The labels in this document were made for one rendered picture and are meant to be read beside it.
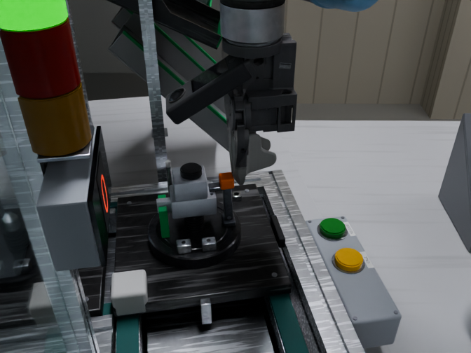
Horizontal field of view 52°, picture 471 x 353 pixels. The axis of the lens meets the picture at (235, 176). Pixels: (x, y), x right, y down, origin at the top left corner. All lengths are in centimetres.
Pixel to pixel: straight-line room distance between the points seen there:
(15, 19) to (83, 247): 18
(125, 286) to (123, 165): 51
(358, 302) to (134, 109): 89
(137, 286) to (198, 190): 15
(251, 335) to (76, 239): 35
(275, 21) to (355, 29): 266
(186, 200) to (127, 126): 64
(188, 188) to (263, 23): 24
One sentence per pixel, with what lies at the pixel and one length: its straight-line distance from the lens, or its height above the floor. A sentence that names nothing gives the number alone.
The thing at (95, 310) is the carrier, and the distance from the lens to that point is 67.
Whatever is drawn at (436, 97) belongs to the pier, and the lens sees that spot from 330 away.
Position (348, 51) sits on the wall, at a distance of 326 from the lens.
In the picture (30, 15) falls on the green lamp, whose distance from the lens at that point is 36.
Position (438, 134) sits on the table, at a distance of 132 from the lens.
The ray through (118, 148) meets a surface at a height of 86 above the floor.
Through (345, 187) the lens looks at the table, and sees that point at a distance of 105.
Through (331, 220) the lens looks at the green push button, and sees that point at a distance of 78.
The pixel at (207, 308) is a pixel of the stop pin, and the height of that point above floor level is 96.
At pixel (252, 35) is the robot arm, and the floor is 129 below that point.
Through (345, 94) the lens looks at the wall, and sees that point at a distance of 338.
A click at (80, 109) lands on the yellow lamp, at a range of 40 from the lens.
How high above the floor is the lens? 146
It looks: 35 degrees down
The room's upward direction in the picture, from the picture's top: straight up
